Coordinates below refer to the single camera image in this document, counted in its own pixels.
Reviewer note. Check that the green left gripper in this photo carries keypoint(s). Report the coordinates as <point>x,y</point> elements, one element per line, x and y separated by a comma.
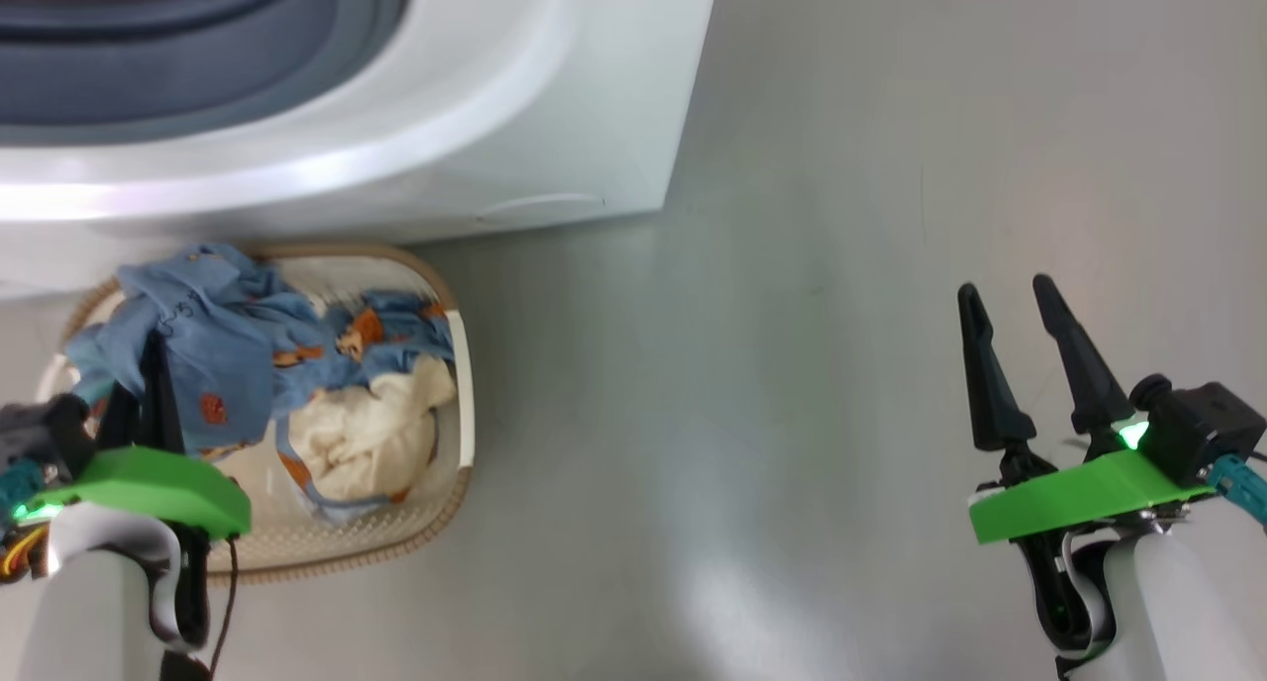
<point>158,483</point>

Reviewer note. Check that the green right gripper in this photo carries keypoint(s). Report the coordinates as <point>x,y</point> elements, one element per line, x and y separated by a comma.
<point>1079,493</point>

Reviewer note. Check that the blue bear print garment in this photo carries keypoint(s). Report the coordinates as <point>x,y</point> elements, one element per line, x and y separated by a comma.
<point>228,354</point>

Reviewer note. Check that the cream fabric garment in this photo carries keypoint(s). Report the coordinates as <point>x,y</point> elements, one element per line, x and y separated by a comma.
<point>366,434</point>

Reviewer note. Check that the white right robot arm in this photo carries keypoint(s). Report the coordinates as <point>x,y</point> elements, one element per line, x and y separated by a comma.
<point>1178,612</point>

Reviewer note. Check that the cream perforated laundry basket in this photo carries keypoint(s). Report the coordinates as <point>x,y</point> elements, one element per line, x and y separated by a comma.
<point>396,533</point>

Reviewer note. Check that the grey rubber door gasket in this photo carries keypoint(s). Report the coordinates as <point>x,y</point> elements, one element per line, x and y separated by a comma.
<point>198,57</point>

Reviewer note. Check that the white front-load washing machine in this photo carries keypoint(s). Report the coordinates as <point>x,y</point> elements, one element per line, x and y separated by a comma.
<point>445,117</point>

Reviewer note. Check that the round white filter cover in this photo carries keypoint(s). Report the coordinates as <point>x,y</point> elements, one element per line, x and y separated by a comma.
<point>539,209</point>

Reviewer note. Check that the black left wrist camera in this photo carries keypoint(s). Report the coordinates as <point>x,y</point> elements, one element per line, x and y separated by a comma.
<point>45,434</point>

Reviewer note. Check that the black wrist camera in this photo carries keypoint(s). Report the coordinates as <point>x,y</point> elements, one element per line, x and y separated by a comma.
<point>45,434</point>
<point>1198,424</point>

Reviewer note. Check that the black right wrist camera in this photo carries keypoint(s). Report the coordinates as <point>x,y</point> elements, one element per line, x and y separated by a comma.
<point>1198,424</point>

